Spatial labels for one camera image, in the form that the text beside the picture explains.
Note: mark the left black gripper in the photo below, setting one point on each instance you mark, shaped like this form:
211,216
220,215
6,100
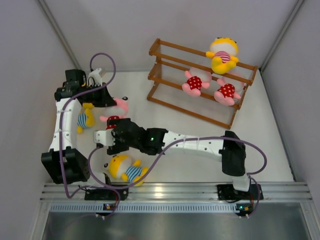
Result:
105,100

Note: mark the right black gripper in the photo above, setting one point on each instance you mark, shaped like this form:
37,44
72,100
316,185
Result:
118,148

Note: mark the pink plush red dotted dress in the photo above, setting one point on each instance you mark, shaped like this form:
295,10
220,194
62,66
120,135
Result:
118,111

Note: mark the yellow plush blue-striped shirt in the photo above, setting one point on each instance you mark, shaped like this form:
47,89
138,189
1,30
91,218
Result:
122,166
86,118

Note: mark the yellow plush blue-striped shirt front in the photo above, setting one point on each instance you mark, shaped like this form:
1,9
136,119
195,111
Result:
122,166

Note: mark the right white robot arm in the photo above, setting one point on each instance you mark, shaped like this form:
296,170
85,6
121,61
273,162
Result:
228,149

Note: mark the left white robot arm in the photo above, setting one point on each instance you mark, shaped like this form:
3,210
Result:
63,162

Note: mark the wooden three-tier shelf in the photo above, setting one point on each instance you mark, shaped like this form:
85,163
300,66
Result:
168,75

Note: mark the yellow plush pink-striped shirt right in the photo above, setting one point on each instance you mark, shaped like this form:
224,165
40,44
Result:
223,52

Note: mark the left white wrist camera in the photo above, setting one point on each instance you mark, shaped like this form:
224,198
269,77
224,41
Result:
95,78

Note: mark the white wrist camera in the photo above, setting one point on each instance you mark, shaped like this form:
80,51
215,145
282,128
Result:
104,137
95,78

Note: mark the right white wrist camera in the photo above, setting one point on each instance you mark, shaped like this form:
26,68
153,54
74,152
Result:
104,137

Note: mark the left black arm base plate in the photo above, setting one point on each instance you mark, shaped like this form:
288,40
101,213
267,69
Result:
102,193

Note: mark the aluminium mounting rail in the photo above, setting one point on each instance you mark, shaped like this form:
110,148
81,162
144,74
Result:
174,198

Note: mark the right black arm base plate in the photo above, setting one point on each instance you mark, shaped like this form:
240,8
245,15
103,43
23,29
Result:
226,192

